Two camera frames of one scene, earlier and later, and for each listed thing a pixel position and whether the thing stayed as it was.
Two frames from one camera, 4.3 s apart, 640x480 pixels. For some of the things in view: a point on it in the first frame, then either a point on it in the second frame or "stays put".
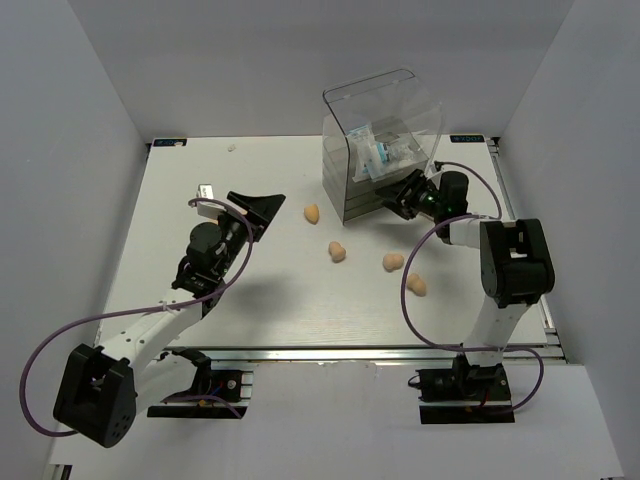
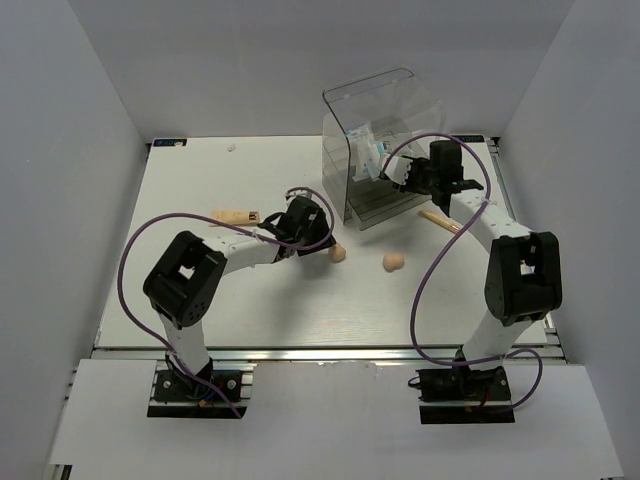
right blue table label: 467,138 stays put
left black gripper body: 235,231 to 317,231
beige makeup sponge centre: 336,251 stays put
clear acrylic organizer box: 376,130 stays put
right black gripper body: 422,198 to 419,178
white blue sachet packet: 369,163 stays put
